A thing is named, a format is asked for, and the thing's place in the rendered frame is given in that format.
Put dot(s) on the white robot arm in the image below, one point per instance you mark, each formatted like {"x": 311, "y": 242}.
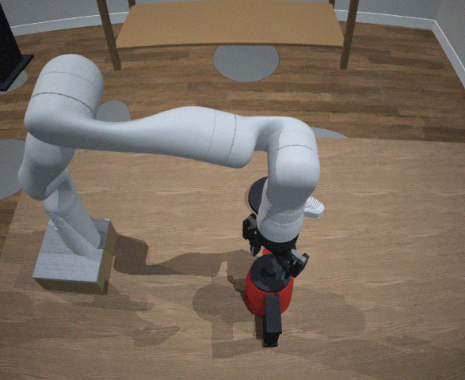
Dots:
{"x": 62, "y": 112}

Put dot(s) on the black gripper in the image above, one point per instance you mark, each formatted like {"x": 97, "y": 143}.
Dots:
{"x": 289, "y": 254}

